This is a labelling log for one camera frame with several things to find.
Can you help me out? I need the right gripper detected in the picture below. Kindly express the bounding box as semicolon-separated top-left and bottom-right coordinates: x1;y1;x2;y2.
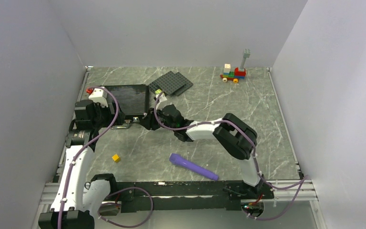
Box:
139;105;177;132

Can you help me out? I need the black poker set case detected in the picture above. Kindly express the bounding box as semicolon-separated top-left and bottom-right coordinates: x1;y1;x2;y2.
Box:
105;84;150;128

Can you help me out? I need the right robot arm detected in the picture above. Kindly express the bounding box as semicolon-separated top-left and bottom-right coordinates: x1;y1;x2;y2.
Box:
139;104;264;198

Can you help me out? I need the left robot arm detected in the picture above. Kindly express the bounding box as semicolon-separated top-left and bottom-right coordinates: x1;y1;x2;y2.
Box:
38;99;124;229

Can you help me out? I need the small yellow cube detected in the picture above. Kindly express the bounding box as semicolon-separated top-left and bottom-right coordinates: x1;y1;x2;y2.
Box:
112;154;120;163

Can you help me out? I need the dark grey building baseplate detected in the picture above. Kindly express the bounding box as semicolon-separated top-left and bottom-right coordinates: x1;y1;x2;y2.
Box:
148;71;186;95

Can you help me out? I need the purple flashlight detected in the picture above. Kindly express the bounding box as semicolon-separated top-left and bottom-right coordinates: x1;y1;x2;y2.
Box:
169;153;219;181

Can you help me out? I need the toy brick train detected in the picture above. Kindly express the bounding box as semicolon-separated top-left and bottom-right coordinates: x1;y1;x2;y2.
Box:
220;49;251;83

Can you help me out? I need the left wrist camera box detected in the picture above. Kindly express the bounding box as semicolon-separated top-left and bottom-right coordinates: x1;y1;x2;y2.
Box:
86;87;109;108

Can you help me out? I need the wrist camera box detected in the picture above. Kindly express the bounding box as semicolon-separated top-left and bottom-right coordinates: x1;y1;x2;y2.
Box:
86;87;109;108
155;92;167;103

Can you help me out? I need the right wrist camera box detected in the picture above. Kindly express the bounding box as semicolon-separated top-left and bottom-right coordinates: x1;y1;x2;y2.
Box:
155;92;167;103

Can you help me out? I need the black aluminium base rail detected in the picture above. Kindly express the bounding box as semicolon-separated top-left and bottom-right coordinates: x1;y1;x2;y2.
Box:
33;179;324;229

